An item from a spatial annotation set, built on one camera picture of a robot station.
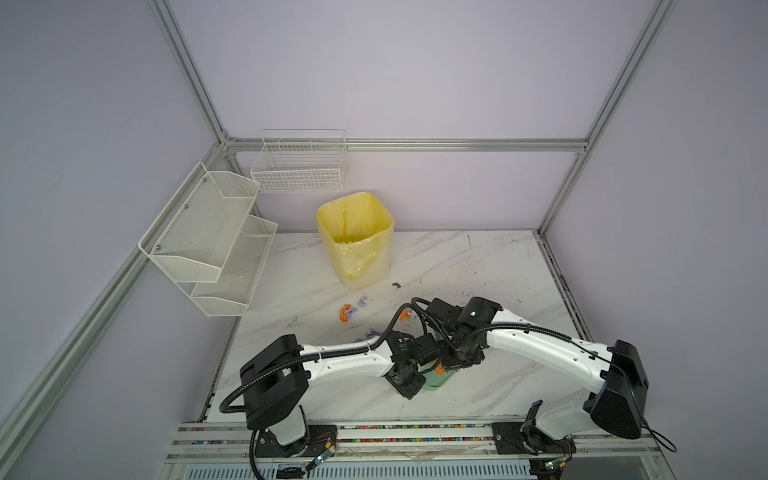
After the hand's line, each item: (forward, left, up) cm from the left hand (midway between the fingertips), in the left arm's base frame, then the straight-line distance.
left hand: (404, 387), depth 78 cm
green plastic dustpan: (+3, -9, -3) cm, 10 cm away
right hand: (+3, -10, +7) cm, 13 cm away
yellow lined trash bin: (+52, +16, +7) cm, 55 cm away
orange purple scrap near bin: (+24, +18, -2) cm, 30 cm away
